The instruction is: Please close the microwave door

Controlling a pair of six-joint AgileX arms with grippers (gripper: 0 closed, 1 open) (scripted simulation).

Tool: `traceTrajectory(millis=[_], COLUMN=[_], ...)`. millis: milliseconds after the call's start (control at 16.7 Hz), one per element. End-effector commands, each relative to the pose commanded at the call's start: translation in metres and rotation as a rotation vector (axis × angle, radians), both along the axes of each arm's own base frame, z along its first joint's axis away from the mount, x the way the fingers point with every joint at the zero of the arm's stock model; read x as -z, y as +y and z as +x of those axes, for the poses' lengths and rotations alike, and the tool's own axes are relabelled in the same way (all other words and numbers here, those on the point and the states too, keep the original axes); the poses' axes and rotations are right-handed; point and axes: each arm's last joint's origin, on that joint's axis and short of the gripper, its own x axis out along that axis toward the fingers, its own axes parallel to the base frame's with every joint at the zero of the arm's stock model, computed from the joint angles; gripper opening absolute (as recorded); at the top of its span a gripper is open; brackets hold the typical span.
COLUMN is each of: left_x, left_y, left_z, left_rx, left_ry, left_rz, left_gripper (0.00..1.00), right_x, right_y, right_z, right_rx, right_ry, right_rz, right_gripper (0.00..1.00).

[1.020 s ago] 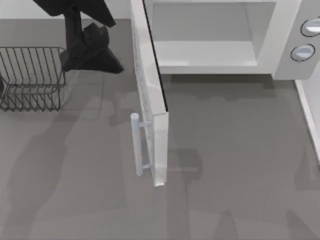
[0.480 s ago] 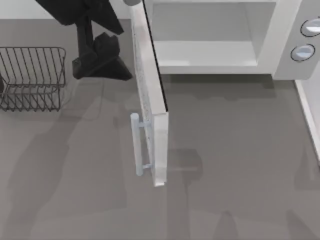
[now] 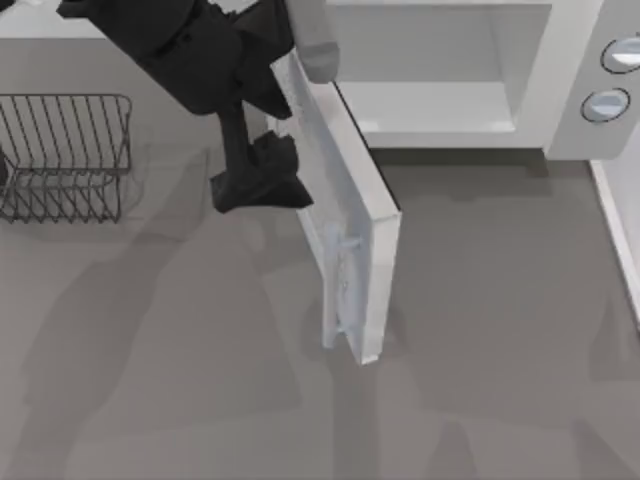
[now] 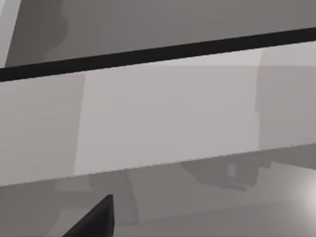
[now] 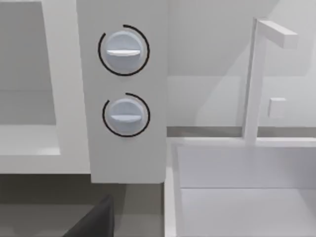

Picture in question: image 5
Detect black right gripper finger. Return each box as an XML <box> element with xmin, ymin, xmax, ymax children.
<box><xmin>62</xmin><ymin>194</ymin><xmax>115</xmax><ymax>237</ymax></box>

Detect pale blue round knob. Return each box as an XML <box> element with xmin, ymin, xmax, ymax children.
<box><xmin>104</xmin><ymin>31</ymin><xmax>144</xmax><ymax>74</ymax></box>
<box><xmin>107</xmin><ymin>97</ymin><xmax>144</xmax><ymax>135</ymax></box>

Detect pale microwave oven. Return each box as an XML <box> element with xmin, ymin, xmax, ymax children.
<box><xmin>0</xmin><ymin>0</ymin><xmax>169</xmax><ymax>184</ymax></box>

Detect white sink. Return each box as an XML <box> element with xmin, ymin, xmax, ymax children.
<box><xmin>163</xmin><ymin>137</ymin><xmax>316</xmax><ymax>237</ymax></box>

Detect tall white tap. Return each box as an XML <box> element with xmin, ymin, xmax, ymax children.
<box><xmin>243</xmin><ymin>17</ymin><xmax>299</xmax><ymax>143</ymax></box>

